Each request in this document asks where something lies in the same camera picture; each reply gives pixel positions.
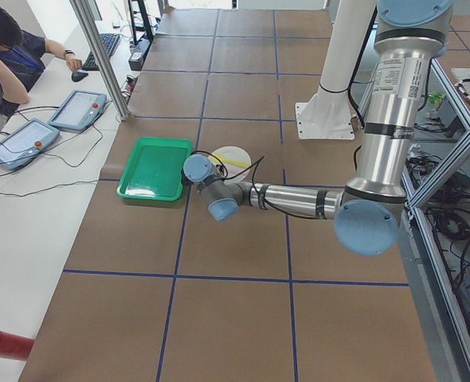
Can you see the yellow plastic spoon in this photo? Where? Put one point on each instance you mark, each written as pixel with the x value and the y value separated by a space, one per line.
pixel 233 162

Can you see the white round plate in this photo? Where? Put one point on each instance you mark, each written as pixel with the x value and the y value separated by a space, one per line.
pixel 234 174

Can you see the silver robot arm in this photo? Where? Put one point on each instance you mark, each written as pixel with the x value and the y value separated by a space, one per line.
pixel 366 212

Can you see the green plastic tray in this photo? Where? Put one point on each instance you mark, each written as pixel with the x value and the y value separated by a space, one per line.
pixel 154 169

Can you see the far teach pendant tablet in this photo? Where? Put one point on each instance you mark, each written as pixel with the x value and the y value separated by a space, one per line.
pixel 79 111

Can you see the teach pendant tablet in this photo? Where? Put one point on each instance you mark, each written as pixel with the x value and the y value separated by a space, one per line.
pixel 79 111
pixel 22 146

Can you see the black computer mouse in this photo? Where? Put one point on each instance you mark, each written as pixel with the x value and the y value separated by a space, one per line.
pixel 78 75

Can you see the near teach pendant tablet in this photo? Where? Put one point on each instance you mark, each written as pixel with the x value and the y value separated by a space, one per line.
pixel 22 146

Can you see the seated person dark shirt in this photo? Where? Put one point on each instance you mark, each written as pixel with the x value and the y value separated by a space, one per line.
pixel 21 64

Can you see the red cylinder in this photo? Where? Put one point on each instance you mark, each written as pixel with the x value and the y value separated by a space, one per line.
pixel 15 347

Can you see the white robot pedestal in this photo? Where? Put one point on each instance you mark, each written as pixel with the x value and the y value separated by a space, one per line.
pixel 327 114

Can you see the aluminium frame post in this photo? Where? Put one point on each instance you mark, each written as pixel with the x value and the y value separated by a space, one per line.
pixel 87 23

